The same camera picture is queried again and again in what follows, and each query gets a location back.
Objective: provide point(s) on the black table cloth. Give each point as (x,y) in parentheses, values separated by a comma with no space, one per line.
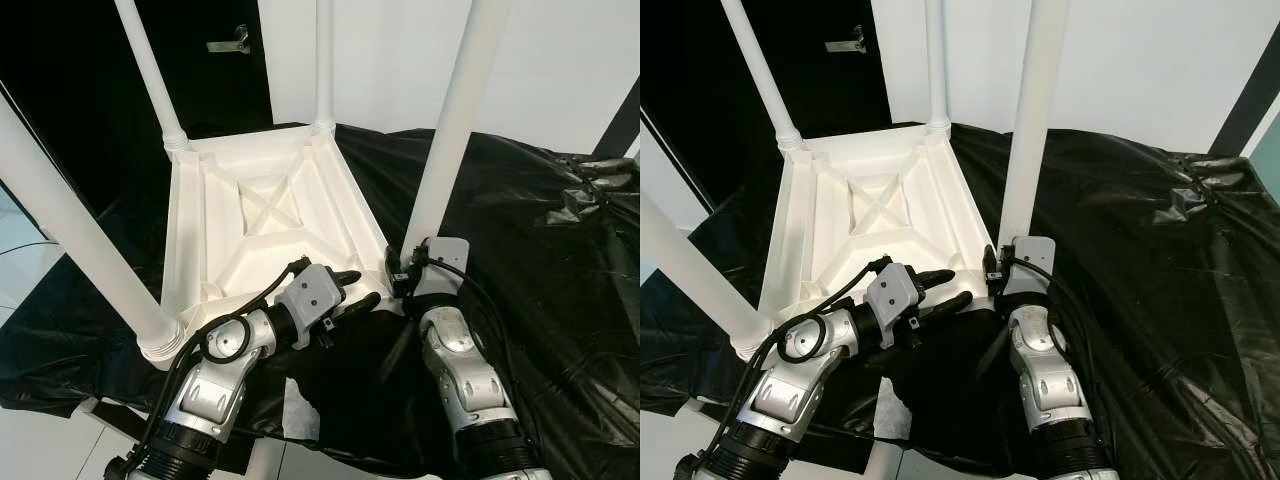
(1180,330)
(560,330)

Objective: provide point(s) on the black door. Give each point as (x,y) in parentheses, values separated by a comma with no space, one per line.
(690,60)
(80,50)

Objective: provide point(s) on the dark grey frame post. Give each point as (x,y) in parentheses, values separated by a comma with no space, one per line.
(622,125)
(1250,110)

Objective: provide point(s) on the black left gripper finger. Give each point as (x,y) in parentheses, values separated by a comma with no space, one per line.
(950,303)
(938,277)
(348,278)
(362,303)

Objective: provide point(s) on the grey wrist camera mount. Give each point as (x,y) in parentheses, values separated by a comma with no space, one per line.
(445,262)
(312,295)
(893,292)
(1030,258)

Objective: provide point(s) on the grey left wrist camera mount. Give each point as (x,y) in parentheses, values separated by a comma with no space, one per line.
(312,295)
(893,292)

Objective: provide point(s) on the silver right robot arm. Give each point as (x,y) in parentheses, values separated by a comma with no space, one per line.
(460,370)
(1040,370)

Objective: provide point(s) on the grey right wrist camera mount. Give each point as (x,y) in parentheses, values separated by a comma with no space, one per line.
(445,262)
(1030,258)

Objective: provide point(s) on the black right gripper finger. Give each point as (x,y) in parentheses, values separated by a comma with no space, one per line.
(990,262)
(393,262)

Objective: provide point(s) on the white plastic table top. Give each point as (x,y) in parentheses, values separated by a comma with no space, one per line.
(230,200)
(870,250)

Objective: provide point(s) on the white table pedestal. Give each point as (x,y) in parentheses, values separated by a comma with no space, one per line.
(885,462)
(265,462)

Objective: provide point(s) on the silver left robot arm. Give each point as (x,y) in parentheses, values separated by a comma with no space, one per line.
(215,395)
(790,395)

